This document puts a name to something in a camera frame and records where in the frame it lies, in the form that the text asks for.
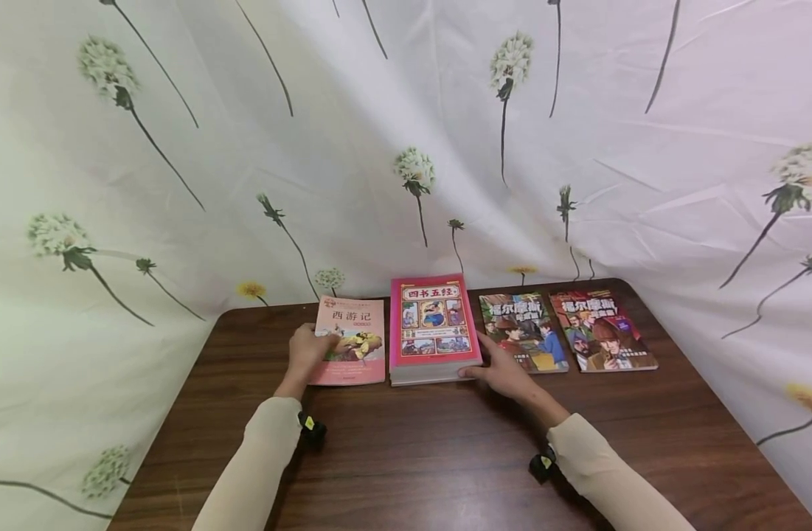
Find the person's left hand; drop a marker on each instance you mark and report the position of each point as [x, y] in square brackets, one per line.
[303, 358]

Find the person's left fingers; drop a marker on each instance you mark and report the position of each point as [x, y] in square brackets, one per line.
[305, 330]

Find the red illustrated comic book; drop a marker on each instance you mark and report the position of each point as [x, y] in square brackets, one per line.
[608, 343]

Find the person's right index finger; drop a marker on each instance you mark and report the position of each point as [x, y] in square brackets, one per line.
[488, 344]

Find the thick red book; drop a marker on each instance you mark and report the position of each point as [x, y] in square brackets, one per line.
[435, 346]

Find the green illustrated comic book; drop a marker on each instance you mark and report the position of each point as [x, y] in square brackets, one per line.
[548, 354]

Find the pink paperback book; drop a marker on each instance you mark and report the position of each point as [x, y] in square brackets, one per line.
[352, 369]

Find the person's left forearm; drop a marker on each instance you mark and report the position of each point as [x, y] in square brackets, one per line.
[249, 472]

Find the person's left thumb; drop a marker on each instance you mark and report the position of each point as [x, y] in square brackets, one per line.
[326, 343]

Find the black wrist band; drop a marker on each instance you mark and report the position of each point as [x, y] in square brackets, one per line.
[312, 430]
[542, 466]

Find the person's right thumb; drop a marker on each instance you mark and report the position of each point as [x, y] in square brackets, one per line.
[473, 372]

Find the person's right forearm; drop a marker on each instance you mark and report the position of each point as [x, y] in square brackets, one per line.
[618, 483]

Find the person's right hand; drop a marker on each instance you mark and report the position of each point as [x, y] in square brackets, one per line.
[508, 371]

